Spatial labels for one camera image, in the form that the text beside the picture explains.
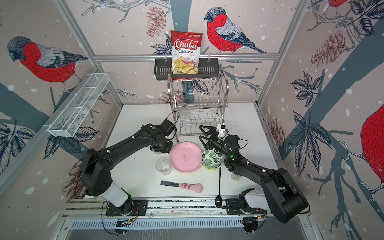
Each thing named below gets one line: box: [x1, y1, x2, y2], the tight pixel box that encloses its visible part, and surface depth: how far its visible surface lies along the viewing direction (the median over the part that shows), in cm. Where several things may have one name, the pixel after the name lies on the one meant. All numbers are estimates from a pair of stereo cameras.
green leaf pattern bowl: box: [201, 148, 223, 169], surface depth 87 cm
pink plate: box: [170, 141, 203, 174], surface depth 90 cm
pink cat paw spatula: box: [160, 180, 203, 194], surface depth 81 cm
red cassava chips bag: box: [170, 30, 203, 81], surface depth 86 cm
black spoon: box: [214, 167, 223, 208], surface depth 78 cm
